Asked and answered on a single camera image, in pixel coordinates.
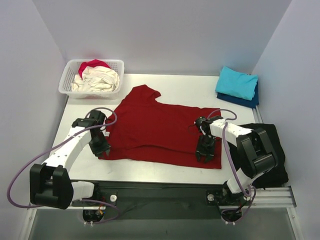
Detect dark red t-shirt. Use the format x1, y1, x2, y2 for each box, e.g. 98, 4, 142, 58
100, 85, 222, 169

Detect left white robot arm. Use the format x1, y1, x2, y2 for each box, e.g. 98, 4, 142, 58
29, 110, 111, 210

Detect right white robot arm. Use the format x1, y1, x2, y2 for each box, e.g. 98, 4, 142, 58
194, 116, 279, 204

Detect cream white t-shirt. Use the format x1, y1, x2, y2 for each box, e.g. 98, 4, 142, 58
71, 66, 120, 93

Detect dark blue folded t-shirt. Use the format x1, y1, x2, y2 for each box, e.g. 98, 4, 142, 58
217, 83, 259, 109

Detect turquoise folded t-shirt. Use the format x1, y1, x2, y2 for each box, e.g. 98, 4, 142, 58
215, 66, 258, 100

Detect black t-shirt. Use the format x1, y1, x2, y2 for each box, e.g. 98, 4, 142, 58
240, 123, 289, 189

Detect white plastic basket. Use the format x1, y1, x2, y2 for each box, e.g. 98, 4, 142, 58
58, 59, 125, 99

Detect bright red t-shirt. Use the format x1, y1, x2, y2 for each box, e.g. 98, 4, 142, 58
78, 59, 110, 78

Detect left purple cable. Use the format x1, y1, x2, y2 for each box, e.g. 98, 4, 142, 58
6, 107, 121, 224

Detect purple cable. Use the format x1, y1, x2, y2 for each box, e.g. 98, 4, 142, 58
206, 108, 256, 224
6, 107, 121, 224

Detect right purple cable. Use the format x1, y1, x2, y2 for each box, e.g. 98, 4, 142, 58
206, 108, 256, 224

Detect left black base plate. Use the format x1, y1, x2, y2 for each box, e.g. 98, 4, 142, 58
71, 188, 118, 207

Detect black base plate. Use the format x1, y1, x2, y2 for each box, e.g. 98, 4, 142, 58
205, 188, 248, 206
71, 188, 118, 207

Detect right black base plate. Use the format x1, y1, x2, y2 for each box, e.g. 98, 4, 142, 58
205, 188, 248, 206

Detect aluminium rail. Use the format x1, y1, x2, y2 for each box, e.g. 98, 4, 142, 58
26, 186, 298, 211

